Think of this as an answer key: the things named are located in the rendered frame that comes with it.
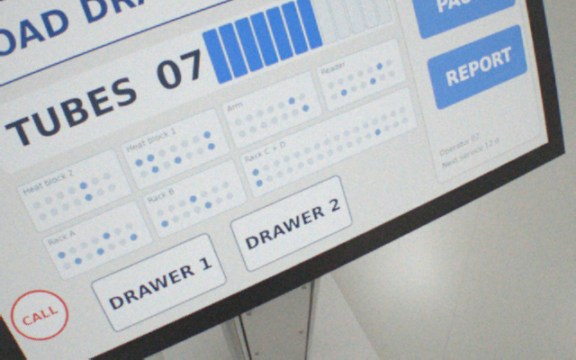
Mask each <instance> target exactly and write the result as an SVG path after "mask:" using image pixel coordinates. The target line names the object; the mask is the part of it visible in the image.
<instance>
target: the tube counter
mask: <svg viewBox="0 0 576 360"><path fill-rule="evenodd" d="M395 23H396V22H395V19H394V15H393V10H392V7H391V4H390V0H280V1H277V2H274V3H272V4H267V5H264V6H261V7H258V8H257V9H254V10H251V11H248V12H245V13H242V14H238V15H235V16H232V17H230V18H227V19H225V20H222V21H219V22H216V23H215V24H213V25H210V26H207V27H203V28H201V29H198V30H196V31H191V32H188V33H186V34H183V35H181V36H178V37H175V38H173V39H170V40H166V41H165V42H163V43H160V44H157V45H154V46H151V47H149V48H146V49H143V53H144V55H145V58H146V60H147V62H148V66H149V68H150V71H151V73H152V76H153V77H154V80H155V83H156V85H157V89H158V91H159V93H160V97H161V99H162V102H163V104H164V106H165V108H166V110H169V109H171V108H174V107H177V106H178V105H181V104H184V103H185V102H188V101H190V100H193V99H195V98H197V97H201V96H203V95H207V94H209V93H212V92H215V91H217V90H220V89H222V88H224V87H227V86H232V84H234V83H237V82H239V81H241V80H244V79H246V78H249V77H253V76H256V75H259V74H261V73H264V72H266V71H268V70H271V69H273V68H278V67H280V66H283V65H285V64H288V63H290V62H293V61H295V60H297V59H303V58H305V57H308V56H309V55H312V53H313V54H315V52H317V51H320V50H324V49H326V48H329V47H332V46H335V45H337V44H339V43H341V42H344V41H345V42H347V41H351V40H352V39H355V38H358V37H360V36H363V35H366V34H368V33H371V32H375V31H378V30H380V29H382V28H384V27H387V26H390V25H392V24H395Z"/></svg>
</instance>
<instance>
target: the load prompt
mask: <svg viewBox="0 0 576 360"><path fill-rule="evenodd" d="M231 1H235V0H0V88H2V87H5V86H9V85H10V84H13V83H15V82H16V81H18V80H21V79H24V78H26V77H30V76H32V75H35V74H38V73H40V72H42V71H45V70H48V69H51V68H53V67H55V66H57V65H59V64H62V63H65V62H68V61H70V60H73V59H77V58H80V57H83V56H84V55H87V53H90V52H93V51H96V50H100V49H102V48H105V47H108V46H111V45H113V44H116V43H119V42H122V41H124V40H126V39H128V38H131V37H134V36H137V35H140V34H142V33H145V32H149V31H152V30H155V29H157V28H160V27H163V25H166V24H169V23H172V22H175V21H178V20H181V19H184V18H186V17H189V16H192V15H195V14H199V13H202V12H205V11H208V10H211V9H213V8H216V7H218V6H219V5H223V4H226V3H228V2H231Z"/></svg>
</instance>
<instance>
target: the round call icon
mask: <svg viewBox="0 0 576 360"><path fill-rule="evenodd" d="M0 308H1V310H2V313H3V314H4V316H5V318H6V319H7V321H8V323H9V324H10V326H11V328H12V329H13V332H14V333H15V335H16V336H17V338H18V339H19V341H20V343H21V344H22V347H23V348H24V350H25V351H26V352H27V351H29V350H30V349H33V348H35V347H38V346H40V345H43V344H45V343H46V342H48V341H52V340H54V339H56V338H58V337H60V336H63V335H66V334H67V333H69V332H71V331H74V330H76V329H78V328H80V327H79V325H78V323H77V320H76V318H75V316H74V315H73V313H72V311H71V309H70V308H69V306H68V303H67V301H66V300H65V298H64V296H63V294H62V292H61V290H60V289H59V286H58V284H57V282H56V280H55V278H53V279H51V280H48V281H47V282H46V283H42V284H40V285H38V286H36V287H34V288H30V289H29V290H27V291H24V292H21V293H19V294H17V295H15V296H14V295H13V296H12V297H10V298H7V299H5V300H4V301H0Z"/></svg>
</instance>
